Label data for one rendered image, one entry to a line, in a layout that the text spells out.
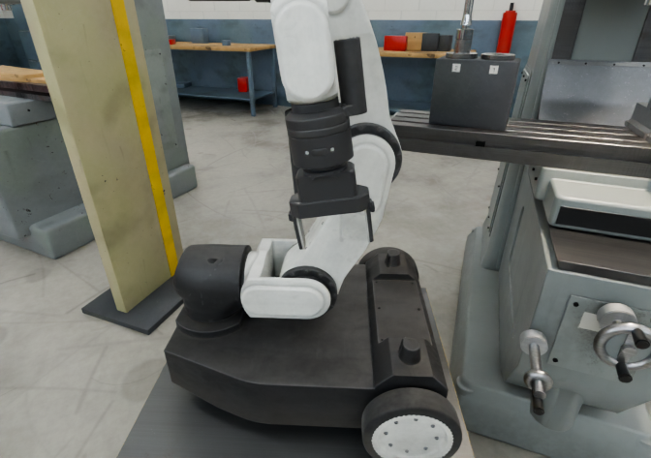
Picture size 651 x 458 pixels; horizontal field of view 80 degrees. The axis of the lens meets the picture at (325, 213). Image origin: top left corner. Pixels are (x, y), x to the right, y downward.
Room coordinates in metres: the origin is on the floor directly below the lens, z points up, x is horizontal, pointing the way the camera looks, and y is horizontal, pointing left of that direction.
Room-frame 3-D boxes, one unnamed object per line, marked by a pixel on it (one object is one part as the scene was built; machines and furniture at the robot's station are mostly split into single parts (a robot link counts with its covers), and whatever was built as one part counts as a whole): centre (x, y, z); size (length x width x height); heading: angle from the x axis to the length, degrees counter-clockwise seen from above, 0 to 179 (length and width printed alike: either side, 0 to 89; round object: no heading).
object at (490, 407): (1.31, -0.90, 0.10); 1.20 x 0.60 x 0.20; 159
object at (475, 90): (1.21, -0.44, 1.06); 0.22 x 0.12 x 0.20; 64
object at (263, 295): (0.79, 0.09, 0.68); 0.21 x 0.20 x 0.13; 87
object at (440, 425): (0.51, -0.17, 0.50); 0.20 x 0.05 x 0.20; 87
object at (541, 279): (1.06, -0.80, 0.46); 0.80 x 0.30 x 0.60; 159
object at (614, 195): (1.08, -0.81, 0.82); 0.50 x 0.35 x 0.12; 159
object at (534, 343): (0.64, -0.48, 0.54); 0.22 x 0.06 x 0.06; 159
